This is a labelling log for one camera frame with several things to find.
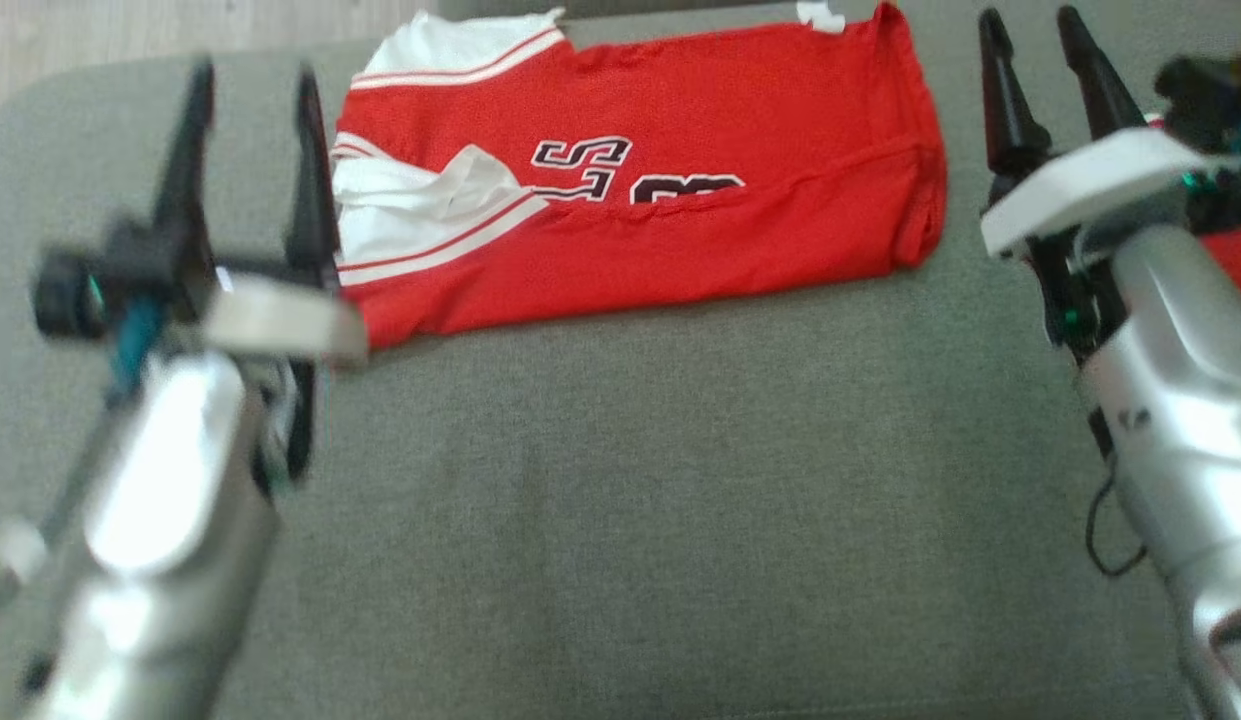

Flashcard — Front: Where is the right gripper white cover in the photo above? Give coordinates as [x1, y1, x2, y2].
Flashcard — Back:
[977, 4, 1241, 364]

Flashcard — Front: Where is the grey fabric sofa seat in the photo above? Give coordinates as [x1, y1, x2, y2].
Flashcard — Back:
[0, 0, 1241, 720]

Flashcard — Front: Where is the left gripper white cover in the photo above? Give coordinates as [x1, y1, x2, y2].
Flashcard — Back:
[152, 58, 371, 498]

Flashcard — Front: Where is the red and white basketball jersey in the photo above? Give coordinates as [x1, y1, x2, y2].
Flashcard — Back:
[330, 2, 949, 351]

